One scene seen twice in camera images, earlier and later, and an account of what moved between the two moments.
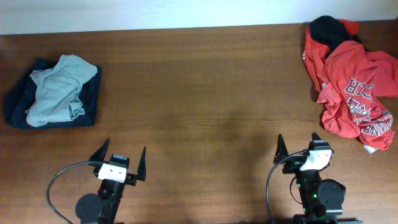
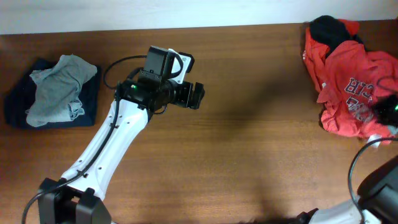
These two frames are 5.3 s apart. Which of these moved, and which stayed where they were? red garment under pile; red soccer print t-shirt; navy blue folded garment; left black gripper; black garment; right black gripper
Moved: left black gripper; right black gripper
Stayed: red garment under pile; navy blue folded garment; black garment; red soccer print t-shirt
